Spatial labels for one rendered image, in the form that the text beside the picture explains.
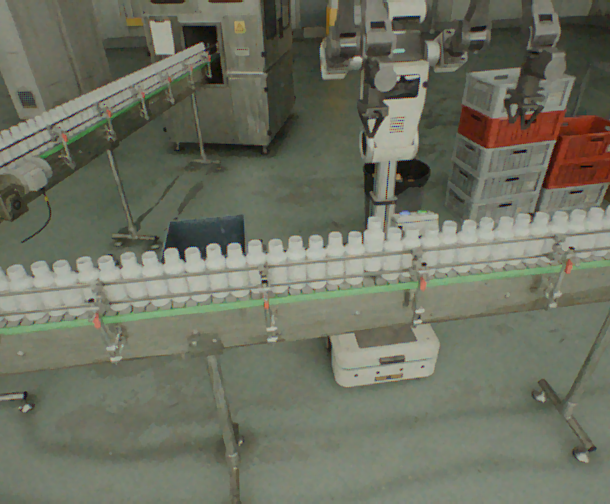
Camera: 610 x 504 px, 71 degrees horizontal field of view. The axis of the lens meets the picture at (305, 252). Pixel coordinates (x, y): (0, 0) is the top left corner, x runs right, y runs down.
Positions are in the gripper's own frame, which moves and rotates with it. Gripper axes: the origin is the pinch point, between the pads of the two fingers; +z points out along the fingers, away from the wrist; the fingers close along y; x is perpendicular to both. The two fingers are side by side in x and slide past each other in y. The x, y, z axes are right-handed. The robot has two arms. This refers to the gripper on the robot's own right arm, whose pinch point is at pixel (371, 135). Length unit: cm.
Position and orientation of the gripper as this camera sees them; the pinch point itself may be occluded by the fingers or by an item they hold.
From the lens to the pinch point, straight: 128.9
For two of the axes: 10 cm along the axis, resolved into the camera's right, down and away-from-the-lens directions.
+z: 0.3, 8.3, 5.5
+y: 1.5, 5.4, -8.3
